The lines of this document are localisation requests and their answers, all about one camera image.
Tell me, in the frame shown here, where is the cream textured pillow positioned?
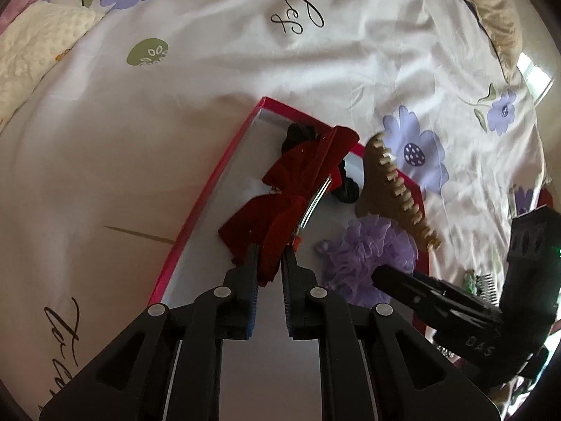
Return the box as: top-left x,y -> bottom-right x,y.
0,0 -> 106,134

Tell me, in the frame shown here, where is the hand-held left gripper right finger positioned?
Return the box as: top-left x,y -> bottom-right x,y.
280,249 -> 501,421

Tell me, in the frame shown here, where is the beige pillow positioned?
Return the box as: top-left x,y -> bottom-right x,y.
432,0 -> 527,84

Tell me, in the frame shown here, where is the white floral bedsheet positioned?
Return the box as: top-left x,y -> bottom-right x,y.
0,0 -> 556,409

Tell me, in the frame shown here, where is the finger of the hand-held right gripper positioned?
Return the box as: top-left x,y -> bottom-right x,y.
372,265 -> 503,333

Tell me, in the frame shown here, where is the purple organza scrunchie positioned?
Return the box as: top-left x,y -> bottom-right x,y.
313,217 -> 419,308

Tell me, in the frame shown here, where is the black toothed hair clip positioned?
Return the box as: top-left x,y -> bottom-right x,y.
475,273 -> 499,306

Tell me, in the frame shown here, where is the red velvet bow hair clip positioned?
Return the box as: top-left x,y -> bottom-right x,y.
218,125 -> 359,288

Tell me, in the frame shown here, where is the black scrunchie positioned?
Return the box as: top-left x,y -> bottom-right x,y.
280,123 -> 361,205

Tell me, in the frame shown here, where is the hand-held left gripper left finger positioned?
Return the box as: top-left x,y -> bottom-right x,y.
39,243 -> 260,421

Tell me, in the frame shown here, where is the red shallow cardboard box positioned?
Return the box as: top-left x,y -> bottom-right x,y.
147,95 -> 432,348

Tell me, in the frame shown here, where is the beige hair claw clip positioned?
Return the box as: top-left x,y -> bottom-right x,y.
358,134 -> 442,250

